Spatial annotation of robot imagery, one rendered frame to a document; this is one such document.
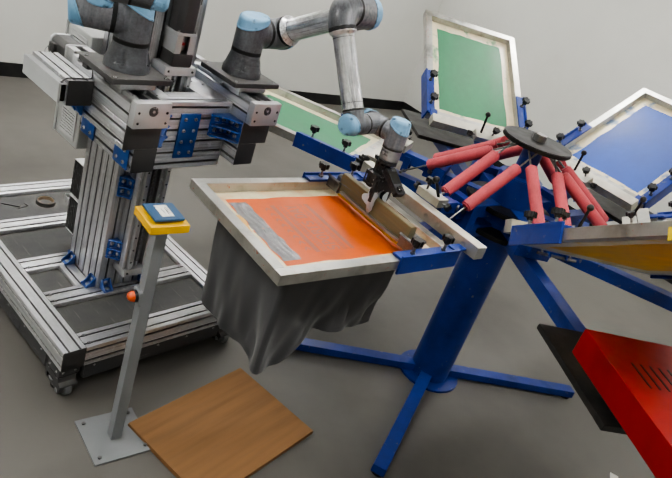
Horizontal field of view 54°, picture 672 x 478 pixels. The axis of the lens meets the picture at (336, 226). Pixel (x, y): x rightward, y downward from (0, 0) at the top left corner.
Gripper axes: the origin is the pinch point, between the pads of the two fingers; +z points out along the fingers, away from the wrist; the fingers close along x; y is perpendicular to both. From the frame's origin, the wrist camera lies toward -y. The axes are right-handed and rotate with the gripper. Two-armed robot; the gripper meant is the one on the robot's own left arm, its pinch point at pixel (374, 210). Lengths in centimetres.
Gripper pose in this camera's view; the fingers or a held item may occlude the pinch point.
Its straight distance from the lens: 243.3
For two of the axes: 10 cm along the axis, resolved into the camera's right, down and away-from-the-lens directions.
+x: -7.6, 0.6, -6.5
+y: -5.8, -5.1, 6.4
